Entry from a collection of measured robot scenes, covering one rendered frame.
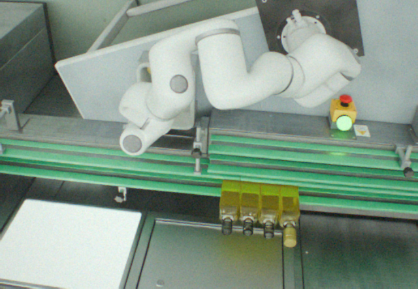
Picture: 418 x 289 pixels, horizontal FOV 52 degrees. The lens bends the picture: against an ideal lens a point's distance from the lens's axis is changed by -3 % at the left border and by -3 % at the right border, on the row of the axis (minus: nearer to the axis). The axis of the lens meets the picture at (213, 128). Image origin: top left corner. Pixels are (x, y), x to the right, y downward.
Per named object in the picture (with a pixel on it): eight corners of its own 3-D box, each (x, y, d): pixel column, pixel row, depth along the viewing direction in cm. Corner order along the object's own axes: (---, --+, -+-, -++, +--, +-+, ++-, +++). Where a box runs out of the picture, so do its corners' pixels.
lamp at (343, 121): (334, 125, 136) (336, 131, 133) (337, 114, 133) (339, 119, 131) (349, 127, 136) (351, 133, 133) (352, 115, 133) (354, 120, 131)
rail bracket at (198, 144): (196, 157, 141) (190, 184, 130) (196, 112, 131) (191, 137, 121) (205, 158, 141) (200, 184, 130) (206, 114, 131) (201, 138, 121)
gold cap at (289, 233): (298, 228, 121) (298, 240, 118) (293, 237, 124) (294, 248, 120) (285, 225, 121) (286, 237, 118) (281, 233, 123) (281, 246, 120)
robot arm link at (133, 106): (191, 95, 99) (170, 116, 118) (142, 62, 97) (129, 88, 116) (171, 126, 96) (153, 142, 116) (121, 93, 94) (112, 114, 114)
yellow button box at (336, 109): (327, 116, 143) (330, 129, 137) (332, 96, 138) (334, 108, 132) (349, 118, 142) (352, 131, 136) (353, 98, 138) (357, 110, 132)
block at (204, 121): (198, 139, 145) (195, 152, 140) (198, 115, 140) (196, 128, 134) (209, 140, 145) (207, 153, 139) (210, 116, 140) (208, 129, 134)
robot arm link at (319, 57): (248, 68, 92) (307, 17, 85) (298, 81, 112) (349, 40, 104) (270, 105, 89) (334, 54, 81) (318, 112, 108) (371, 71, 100)
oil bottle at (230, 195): (223, 176, 145) (217, 225, 127) (225, 163, 141) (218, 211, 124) (240, 178, 144) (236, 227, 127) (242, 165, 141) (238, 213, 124)
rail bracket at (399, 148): (390, 148, 132) (401, 178, 121) (397, 129, 128) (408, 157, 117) (403, 150, 132) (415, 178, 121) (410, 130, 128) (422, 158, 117)
